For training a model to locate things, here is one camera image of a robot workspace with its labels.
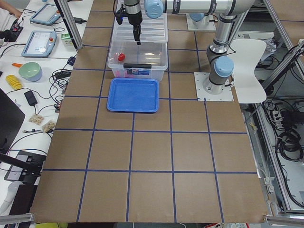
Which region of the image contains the snack bag left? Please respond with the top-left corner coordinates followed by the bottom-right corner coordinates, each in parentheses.
top-left (29, 114), bottom-right (44, 125)

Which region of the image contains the snack bag right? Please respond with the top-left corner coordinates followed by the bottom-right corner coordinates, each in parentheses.
top-left (42, 120), bottom-right (56, 133)

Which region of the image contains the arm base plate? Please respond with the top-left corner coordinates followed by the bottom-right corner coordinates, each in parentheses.
top-left (194, 72), bottom-right (234, 102)
top-left (186, 13), bottom-right (217, 32)

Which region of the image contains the white chair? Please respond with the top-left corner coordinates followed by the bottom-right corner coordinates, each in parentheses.
top-left (229, 38), bottom-right (266, 104)

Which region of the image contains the teach pendant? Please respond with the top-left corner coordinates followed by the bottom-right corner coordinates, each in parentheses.
top-left (21, 30), bottom-right (57, 58)
top-left (29, 4), bottom-right (61, 26)

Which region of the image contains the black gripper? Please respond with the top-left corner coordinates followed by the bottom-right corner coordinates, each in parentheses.
top-left (115, 4), bottom-right (143, 45)

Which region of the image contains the aluminium frame post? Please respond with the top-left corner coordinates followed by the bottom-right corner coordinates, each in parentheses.
top-left (54, 0), bottom-right (83, 50)

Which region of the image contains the snack bag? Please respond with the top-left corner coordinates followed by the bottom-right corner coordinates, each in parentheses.
top-left (29, 114), bottom-right (44, 125)
top-left (42, 120), bottom-right (56, 133)

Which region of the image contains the near teach pendant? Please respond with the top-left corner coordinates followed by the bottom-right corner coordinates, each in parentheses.
top-left (21, 30), bottom-right (57, 58)

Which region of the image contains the green white carton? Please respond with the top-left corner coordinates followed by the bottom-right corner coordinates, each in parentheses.
top-left (60, 33), bottom-right (74, 47)

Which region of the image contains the red block middle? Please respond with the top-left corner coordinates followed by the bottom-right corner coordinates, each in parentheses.
top-left (118, 53), bottom-right (125, 61)

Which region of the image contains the blue plastic tray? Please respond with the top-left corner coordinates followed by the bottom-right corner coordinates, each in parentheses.
top-left (107, 78), bottom-right (159, 113)

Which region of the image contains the black laptop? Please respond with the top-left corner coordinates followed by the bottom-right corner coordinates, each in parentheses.
top-left (0, 89), bottom-right (25, 154)

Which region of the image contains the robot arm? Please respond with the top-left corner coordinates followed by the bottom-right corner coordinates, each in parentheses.
top-left (190, 13), bottom-right (209, 24)
top-left (113, 0), bottom-right (254, 95)

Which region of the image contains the toy carrot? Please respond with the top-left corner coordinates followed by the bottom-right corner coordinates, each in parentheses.
top-left (12, 63), bottom-right (23, 67)

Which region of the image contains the clear plastic box lid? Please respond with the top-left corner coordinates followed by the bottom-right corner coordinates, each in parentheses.
top-left (113, 11), bottom-right (168, 43)

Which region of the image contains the clear plastic storage box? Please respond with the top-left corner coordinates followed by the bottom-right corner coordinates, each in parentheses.
top-left (107, 41), bottom-right (168, 82)

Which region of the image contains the yellow toy corn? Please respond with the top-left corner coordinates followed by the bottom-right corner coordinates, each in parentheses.
top-left (6, 75), bottom-right (23, 90)

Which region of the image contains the green bowl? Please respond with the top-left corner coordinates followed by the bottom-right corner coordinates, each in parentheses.
top-left (19, 62), bottom-right (42, 82)

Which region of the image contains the far teach pendant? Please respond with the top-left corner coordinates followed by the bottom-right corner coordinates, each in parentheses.
top-left (29, 4), bottom-right (61, 26)

